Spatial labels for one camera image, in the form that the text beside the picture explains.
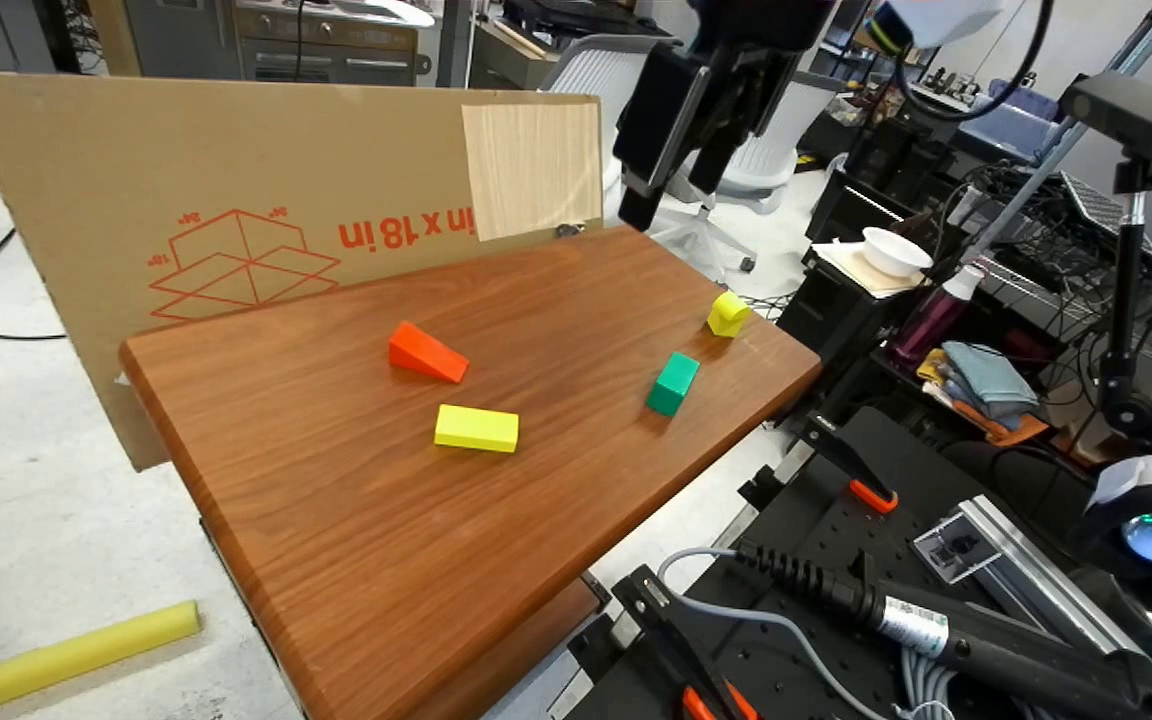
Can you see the grey chair back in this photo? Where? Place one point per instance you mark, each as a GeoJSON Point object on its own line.
{"type": "Point", "coordinates": [588, 67]}

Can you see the black connector with silver collar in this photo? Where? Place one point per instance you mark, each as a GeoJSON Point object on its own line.
{"type": "Point", "coordinates": [960, 639]}

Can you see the white paper sheet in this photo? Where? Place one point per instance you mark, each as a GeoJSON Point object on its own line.
{"type": "Point", "coordinates": [843, 263]}

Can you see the white bowl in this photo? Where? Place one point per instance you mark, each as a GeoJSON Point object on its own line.
{"type": "Point", "coordinates": [896, 248]}

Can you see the green block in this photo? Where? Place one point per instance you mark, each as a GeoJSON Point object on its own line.
{"type": "Point", "coordinates": [673, 380]}

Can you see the purple bottle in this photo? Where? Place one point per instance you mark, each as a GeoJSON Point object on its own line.
{"type": "Point", "coordinates": [933, 319]}

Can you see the grey blue cloth stack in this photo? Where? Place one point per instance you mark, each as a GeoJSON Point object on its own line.
{"type": "Point", "coordinates": [989, 380]}

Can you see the orange wedge block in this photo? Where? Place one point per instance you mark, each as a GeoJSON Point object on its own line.
{"type": "Point", "coordinates": [425, 352]}

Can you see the black camera stand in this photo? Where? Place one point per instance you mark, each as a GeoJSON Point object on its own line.
{"type": "Point", "coordinates": [1122, 306]}

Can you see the yellow rectangular block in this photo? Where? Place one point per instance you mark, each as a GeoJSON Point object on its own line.
{"type": "Point", "coordinates": [479, 429]}

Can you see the aluminium rail with tag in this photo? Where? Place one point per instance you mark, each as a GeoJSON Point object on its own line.
{"type": "Point", "coordinates": [1040, 585]}

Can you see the small yellow rounded block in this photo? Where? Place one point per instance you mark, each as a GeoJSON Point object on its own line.
{"type": "Point", "coordinates": [725, 313]}

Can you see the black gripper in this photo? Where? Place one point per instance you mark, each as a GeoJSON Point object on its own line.
{"type": "Point", "coordinates": [762, 26]}

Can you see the black clamp with orange tip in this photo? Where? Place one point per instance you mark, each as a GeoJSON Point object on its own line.
{"type": "Point", "coordinates": [849, 465]}

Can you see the yellow foam tube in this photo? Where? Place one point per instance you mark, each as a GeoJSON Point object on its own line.
{"type": "Point", "coordinates": [71, 658]}

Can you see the blue box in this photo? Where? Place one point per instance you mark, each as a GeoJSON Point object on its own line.
{"type": "Point", "coordinates": [1009, 120]}

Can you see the grey metal cabinet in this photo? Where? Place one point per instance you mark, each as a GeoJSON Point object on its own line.
{"type": "Point", "coordinates": [320, 36]}

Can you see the black camera head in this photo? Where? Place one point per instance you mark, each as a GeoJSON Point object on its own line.
{"type": "Point", "coordinates": [1139, 117]}

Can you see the white office chair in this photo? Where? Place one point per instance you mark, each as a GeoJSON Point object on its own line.
{"type": "Point", "coordinates": [796, 153]}

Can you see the brown cardboard box sheet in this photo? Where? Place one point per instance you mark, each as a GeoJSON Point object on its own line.
{"type": "Point", "coordinates": [201, 184]}

